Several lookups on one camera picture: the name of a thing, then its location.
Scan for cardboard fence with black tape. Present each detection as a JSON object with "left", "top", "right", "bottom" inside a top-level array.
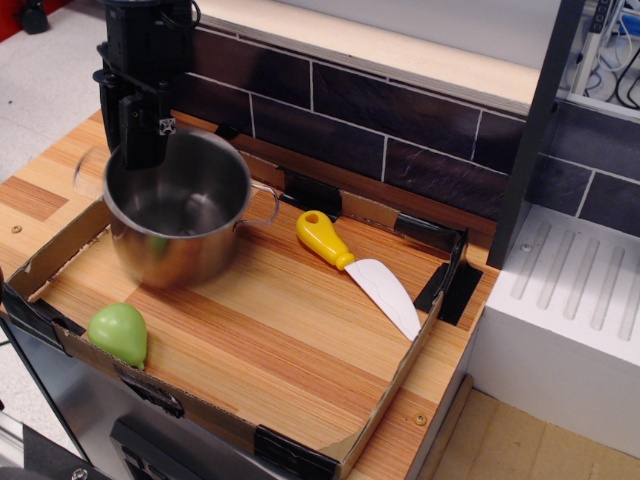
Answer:
[{"left": 2, "top": 122, "right": 484, "bottom": 480}]

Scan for black object on floor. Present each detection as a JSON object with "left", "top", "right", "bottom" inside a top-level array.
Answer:
[{"left": 18, "top": 0, "right": 49, "bottom": 35}]

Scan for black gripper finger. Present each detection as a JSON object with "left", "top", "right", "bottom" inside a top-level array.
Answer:
[
  {"left": 119, "top": 92, "right": 176, "bottom": 169},
  {"left": 97, "top": 42, "right": 123, "bottom": 152}
]

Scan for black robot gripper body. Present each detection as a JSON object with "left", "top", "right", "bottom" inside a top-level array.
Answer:
[{"left": 93, "top": 1, "right": 200, "bottom": 99}]

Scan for cables behind shelf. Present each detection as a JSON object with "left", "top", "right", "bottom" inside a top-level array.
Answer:
[{"left": 574, "top": 0, "right": 640, "bottom": 109}]

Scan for white grooved sink drainboard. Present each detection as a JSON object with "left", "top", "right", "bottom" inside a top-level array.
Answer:
[{"left": 487, "top": 206, "right": 639, "bottom": 365}]

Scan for dark grey vertical post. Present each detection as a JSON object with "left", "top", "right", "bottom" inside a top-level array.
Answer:
[{"left": 487, "top": 0, "right": 584, "bottom": 269}]

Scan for yellow handled toy knife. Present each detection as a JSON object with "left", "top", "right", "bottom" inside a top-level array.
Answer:
[{"left": 296, "top": 210, "right": 422, "bottom": 341}]

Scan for stainless steel pot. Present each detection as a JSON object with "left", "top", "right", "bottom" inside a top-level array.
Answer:
[{"left": 73, "top": 129, "right": 279, "bottom": 288}]

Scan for green toy pear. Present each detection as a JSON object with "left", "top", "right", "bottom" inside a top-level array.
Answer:
[{"left": 87, "top": 303, "right": 148, "bottom": 370}]

